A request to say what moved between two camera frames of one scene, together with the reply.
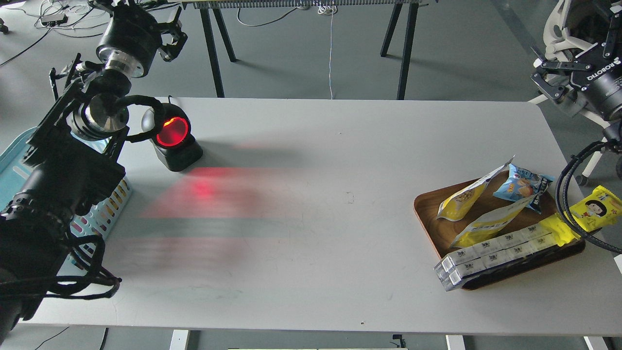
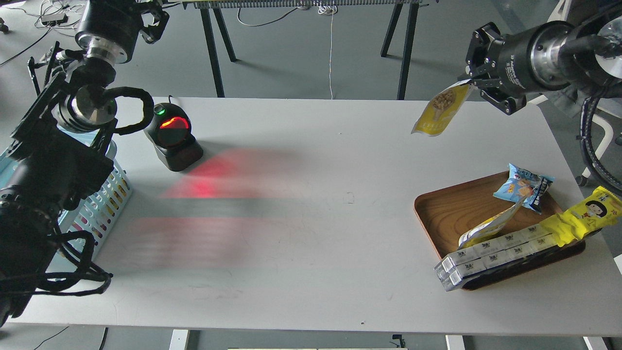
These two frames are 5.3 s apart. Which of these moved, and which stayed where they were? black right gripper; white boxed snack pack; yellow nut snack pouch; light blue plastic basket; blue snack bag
Moved: yellow nut snack pouch; black right gripper
Stayed: blue snack bag; white boxed snack pack; light blue plastic basket
